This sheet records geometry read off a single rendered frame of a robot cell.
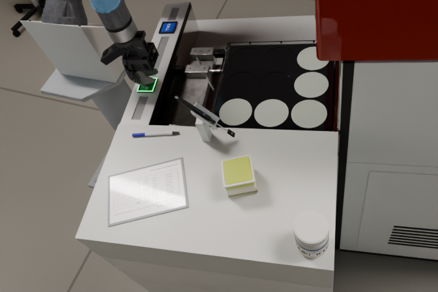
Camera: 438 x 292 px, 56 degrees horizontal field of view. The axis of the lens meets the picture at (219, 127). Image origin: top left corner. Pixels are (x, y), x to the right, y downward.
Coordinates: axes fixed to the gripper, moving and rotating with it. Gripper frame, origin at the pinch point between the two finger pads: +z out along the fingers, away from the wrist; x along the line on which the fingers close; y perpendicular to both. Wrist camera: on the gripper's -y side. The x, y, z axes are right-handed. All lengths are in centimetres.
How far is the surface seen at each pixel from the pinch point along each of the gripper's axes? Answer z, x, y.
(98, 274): 97, -38, -50
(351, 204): 44, -15, 64
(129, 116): 1.3, -11.9, -1.7
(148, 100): 1.3, -5.8, 2.7
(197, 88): 9.3, 5.8, 13.7
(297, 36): 15, 35, 43
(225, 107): 7.4, -3.1, 25.4
